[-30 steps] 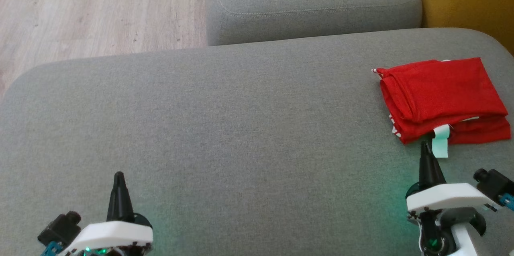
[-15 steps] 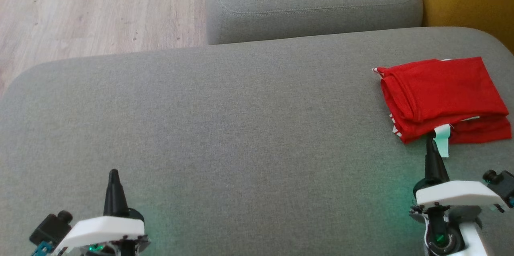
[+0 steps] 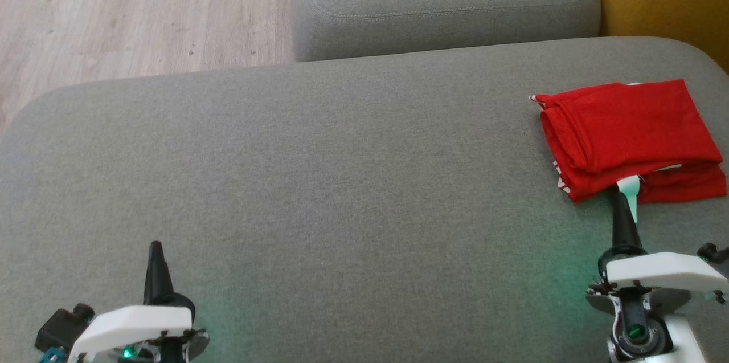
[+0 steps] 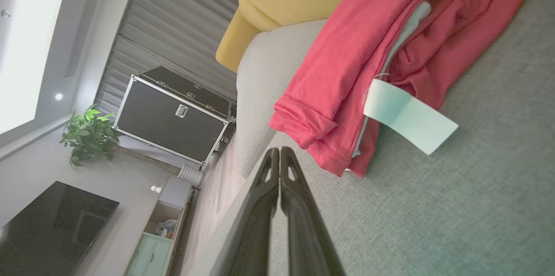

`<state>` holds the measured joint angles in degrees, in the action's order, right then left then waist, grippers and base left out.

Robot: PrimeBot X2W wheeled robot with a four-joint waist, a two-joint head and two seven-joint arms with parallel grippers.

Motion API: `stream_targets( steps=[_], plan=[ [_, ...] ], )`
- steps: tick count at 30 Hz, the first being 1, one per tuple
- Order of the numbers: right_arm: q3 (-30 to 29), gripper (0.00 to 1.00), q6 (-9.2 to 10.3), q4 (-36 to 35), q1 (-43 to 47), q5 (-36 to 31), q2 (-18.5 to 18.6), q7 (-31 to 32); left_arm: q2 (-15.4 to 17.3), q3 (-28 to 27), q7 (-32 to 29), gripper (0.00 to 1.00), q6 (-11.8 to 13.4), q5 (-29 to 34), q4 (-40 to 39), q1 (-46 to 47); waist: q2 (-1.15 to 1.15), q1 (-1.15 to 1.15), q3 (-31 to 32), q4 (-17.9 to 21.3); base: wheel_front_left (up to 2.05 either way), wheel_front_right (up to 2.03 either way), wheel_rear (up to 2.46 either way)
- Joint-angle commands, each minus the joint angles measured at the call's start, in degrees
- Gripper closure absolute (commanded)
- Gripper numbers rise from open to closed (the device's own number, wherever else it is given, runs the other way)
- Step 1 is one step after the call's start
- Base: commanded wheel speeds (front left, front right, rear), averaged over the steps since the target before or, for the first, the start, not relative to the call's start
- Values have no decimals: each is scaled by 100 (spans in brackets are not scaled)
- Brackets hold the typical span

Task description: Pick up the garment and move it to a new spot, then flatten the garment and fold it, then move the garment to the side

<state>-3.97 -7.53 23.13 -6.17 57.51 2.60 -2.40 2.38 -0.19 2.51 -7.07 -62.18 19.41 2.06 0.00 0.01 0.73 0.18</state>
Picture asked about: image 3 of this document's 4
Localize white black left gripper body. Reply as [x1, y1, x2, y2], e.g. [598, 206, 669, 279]
[67, 293, 210, 363]

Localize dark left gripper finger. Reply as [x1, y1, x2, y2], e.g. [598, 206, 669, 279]
[142, 240, 176, 303]

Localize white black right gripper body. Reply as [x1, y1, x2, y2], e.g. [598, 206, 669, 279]
[587, 244, 728, 361]

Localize red shorts with white stripe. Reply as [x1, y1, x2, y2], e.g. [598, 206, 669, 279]
[555, 159, 728, 204]

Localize red jersey with white sleeves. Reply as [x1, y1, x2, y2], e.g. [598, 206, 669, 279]
[529, 79, 725, 222]

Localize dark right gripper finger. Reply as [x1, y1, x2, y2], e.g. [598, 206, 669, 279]
[611, 189, 643, 255]

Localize large grey sofa seat cushion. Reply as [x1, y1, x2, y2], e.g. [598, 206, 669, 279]
[0, 37, 729, 363]

